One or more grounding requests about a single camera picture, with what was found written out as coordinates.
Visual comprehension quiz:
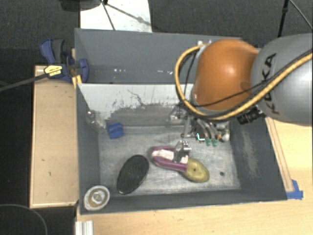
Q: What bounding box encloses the grey metal bin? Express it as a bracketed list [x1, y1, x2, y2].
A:
[73, 27, 288, 215]

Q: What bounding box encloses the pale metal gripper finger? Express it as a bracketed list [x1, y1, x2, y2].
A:
[168, 105, 185, 127]
[174, 140, 193, 164]

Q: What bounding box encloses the purple and white brush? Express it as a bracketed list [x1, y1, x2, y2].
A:
[148, 145, 190, 173]

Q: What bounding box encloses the blue ribbed block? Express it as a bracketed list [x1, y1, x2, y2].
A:
[105, 122, 125, 140]

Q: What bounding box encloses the grey round dish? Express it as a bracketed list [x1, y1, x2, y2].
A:
[83, 185, 111, 212]

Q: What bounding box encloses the black cylinder on white bracket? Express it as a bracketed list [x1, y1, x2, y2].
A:
[218, 107, 267, 142]

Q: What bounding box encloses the yellow-green toy fruit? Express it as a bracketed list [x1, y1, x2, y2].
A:
[182, 158, 210, 183]

